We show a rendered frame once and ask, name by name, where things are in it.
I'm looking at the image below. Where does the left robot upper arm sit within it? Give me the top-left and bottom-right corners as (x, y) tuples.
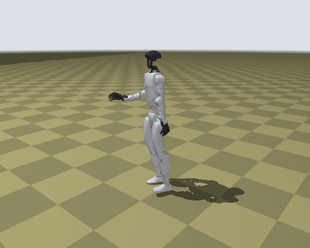
(154, 74), (165, 105)

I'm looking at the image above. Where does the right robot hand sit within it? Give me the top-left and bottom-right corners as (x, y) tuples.
(108, 92), (128, 101)

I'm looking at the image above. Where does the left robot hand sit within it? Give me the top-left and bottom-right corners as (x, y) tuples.
(160, 121), (170, 136)

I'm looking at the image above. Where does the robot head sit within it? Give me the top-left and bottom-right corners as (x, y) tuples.
(145, 51), (161, 73)

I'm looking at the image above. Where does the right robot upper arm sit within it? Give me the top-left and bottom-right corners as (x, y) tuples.
(141, 73), (146, 98)

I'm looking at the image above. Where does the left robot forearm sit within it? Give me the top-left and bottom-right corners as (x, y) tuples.
(158, 98), (167, 125)

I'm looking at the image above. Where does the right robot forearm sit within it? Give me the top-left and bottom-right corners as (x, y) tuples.
(123, 92), (141, 102)

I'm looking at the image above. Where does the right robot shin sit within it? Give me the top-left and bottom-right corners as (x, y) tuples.
(150, 151), (161, 178)

